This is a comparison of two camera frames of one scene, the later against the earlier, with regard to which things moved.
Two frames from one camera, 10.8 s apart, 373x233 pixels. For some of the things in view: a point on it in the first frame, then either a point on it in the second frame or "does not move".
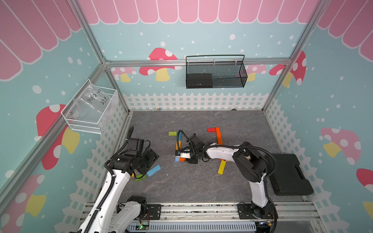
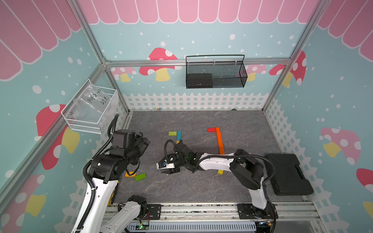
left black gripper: [152, 157] to [143, 143]
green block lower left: [139, 176] does not move
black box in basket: [199, 80] does not move
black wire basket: [215, 71] does not move
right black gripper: [191, 162] to [172, 171]
